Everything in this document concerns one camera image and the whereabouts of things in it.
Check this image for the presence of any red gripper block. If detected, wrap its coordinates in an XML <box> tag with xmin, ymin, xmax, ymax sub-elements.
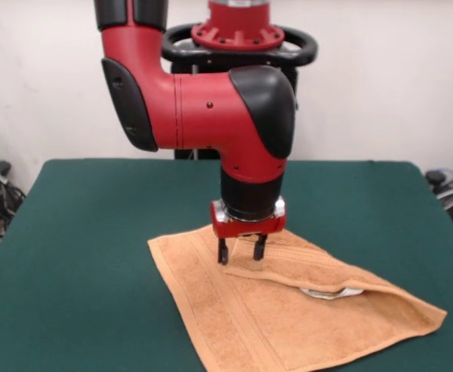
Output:
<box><xmin>209</xmin><ymin>195</ymin><xmax>289</xmax><ymax>266</ymax></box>

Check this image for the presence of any tan terry towel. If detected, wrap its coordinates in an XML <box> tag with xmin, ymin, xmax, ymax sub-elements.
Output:
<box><xmin>147</xmin><ymin>224</ymin><xmax>448</xmax><ymax>372</ymax></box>

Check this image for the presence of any dark green table cloth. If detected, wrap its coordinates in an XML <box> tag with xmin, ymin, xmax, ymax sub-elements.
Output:
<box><xmin>0</xmin><ymin>157</ymin><xmax>453</xmax><ymax>372</ymax></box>

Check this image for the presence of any grey round stand base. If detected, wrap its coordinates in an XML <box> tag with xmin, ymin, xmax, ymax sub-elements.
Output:
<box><xmin>424</xmin><ymin>166</ymin><xmax>453</xmax><ymax>241</ymax></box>

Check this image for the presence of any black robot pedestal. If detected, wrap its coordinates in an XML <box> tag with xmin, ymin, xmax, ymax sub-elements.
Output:
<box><xmin>161</xmin><ymin>22</ymin><xmax>320</xmax><ymax>160</ymax></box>

